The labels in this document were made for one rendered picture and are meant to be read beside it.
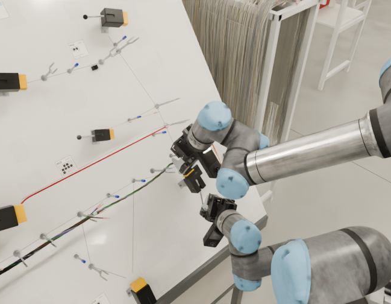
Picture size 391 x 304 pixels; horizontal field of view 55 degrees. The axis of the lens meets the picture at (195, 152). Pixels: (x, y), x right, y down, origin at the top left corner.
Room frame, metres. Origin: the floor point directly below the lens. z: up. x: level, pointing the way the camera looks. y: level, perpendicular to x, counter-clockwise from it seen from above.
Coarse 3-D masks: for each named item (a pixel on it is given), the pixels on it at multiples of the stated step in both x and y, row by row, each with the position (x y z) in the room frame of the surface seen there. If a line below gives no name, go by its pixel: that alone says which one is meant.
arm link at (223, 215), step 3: (228, 210) 0.70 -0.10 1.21; (231, 210) 0.69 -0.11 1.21; (234, 210) 0.70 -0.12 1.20; (222, 213) 0.69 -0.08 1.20; (225, 213) 0.68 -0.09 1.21; (228, 213) 0.68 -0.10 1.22; (231, 213) 0.67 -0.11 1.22; (234, 213) 0.67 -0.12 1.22; (237, 213) 0.68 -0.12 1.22; (219, 216) 0.68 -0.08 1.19; (222, 216) 0.67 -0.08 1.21; (225, 216) 0.67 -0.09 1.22; (219, 219) 0.67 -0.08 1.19; (222, 219) 0.66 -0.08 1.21; (219, 222) 0.66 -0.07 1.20; (219, 225) 0.66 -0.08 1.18; (219, 228) 0.65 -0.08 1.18
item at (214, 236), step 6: (210, 228) 0.70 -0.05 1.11; (216, 228) 0.69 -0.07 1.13; (210, 234) 0.68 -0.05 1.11; (216, 234) 0.68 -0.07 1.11; (222, 234) 0.69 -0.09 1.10; (204, 240) 0.69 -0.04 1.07; (210, 240) 0.68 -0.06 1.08; (216, 240) 0.68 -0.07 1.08; (210, 246) 0.68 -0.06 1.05; (216, 246) 0.68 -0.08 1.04
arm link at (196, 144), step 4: (188, 136) 0.80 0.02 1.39; (192, 136) 0.78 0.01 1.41; (192, 140) 0.78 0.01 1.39; (192, 144) 0.78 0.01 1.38; (196, 144) 0.77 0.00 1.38; (200, 144) 0.76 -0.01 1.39; (204, 144) 0.76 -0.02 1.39; (208, 144) 0.77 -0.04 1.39; (212, 144) 0.78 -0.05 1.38; (196, 148) 0.78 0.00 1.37; (200, 148) 0.77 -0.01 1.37; (204, 148) 0.77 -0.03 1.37
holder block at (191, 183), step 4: (196, 172) 0.88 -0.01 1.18; (192, 176) 0.86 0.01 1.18; (196, 176) 0.86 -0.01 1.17; (200, 176) 0.87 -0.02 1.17; (184, 180) 0.86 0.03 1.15; (188, 180) 0.85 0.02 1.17; (192, 180) 0.84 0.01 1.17; (200, 180) 0.86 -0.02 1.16; (188, 184) 0.85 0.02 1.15; (192, 184) 0.84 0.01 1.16; (196, 184) 0.84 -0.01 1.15; (200, 184) 0.85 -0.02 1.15; (204, 184) 0.85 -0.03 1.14; (192, 188) 0.84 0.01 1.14; (196, 188) 0.83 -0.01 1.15; (200, 188) 0.84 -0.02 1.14; (192, 192) 0.84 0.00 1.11; (196, 192) 0.83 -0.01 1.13
